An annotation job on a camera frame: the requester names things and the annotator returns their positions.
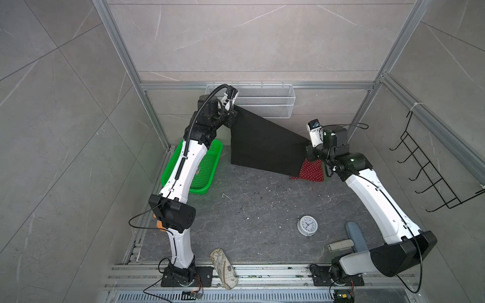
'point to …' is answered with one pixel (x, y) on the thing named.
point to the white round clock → (307, 225)
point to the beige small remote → (341, 245)
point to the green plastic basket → (206, 172)
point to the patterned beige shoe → (224, 268)
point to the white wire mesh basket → (266, 101)
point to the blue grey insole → (355, 233)
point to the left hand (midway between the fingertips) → (232, 101)
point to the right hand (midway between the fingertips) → (313, 142)
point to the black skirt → (256, 143)
